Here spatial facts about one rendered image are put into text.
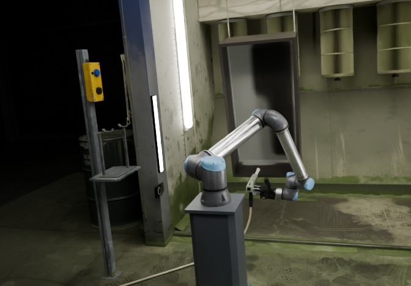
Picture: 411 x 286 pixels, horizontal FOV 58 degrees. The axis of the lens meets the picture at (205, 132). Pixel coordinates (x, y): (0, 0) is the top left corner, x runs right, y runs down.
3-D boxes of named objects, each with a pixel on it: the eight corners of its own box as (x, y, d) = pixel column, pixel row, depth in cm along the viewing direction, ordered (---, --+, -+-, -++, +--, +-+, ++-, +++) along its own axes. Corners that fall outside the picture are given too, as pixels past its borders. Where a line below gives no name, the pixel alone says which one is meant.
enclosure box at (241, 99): (240, 159, 371) (227, 37, 328) (301, 159, 354) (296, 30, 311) (233, 176, 340) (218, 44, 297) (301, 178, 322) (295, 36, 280)
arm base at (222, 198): (227, 207, 218) (225, 191, 216) (196, 206, 223) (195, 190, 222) (234, 196, 235) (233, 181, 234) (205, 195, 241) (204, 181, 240)
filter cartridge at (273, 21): (288, 90, 398) (284, 10, 383) (263, 91, 425) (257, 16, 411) (309, 87, 420) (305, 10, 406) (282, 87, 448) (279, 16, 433)
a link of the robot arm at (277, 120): (284, 107, 249) (318, 184, 273) (272, 106, 259) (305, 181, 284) (273, 117, 244) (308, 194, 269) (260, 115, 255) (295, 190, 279)
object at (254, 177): (251, 212, 285) (252, 184, 280) (244, 212, 286) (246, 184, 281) (260, 190, 330) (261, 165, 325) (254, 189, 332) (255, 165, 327)
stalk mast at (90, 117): (109, 272, 280) (80, 50, 253) (116, 273, 278) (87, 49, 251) (105, 277, 274) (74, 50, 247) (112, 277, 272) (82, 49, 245)
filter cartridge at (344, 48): (352, 84, 417) (350, 8, 405) (359, 85, 381) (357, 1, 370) (318, 87, 424) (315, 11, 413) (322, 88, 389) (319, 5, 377)
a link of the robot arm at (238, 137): (191, 167, 229) (273, 104, 258) (178, 162, 244) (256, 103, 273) (201, 186, 234) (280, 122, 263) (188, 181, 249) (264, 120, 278)
